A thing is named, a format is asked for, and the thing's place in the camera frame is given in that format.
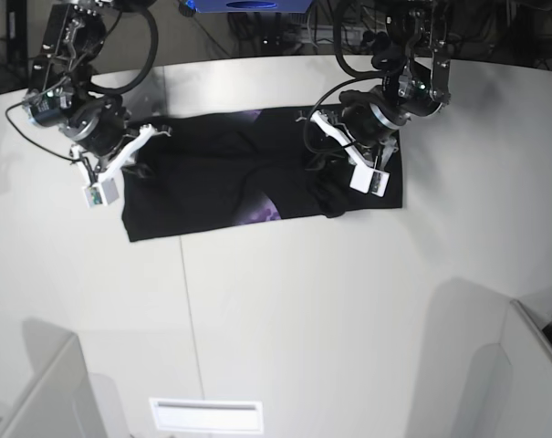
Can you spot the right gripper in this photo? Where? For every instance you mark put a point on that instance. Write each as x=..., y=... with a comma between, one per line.
x=99, y=126

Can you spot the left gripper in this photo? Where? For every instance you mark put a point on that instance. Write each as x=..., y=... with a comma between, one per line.
x=368, y=117

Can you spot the black T-shirt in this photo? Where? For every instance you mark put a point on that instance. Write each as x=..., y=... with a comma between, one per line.
x=228, y=169

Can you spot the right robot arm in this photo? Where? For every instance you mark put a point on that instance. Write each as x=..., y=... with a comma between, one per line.
x=62, y=94

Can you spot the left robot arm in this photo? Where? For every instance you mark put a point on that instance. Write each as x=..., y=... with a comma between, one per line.
x=410, y=68

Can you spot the blue box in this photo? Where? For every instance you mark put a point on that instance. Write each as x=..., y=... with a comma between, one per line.
x=260, y=6

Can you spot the white partition panel left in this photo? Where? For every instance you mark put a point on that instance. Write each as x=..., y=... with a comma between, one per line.
x=65, y=399

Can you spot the white partition panel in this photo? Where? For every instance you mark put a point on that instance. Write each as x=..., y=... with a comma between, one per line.
x=508, y=392
x=65, y=399

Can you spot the white partition panel right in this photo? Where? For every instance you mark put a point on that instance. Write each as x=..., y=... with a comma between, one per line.
x=508, y=392

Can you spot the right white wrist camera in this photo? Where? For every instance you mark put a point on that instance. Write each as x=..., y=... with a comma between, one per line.
x=100, y=187

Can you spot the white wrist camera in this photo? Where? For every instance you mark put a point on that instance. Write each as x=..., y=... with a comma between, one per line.
x=367, y=177
x=100, y=187

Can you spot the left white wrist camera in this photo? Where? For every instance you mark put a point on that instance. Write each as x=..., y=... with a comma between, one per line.
x=367, y=177

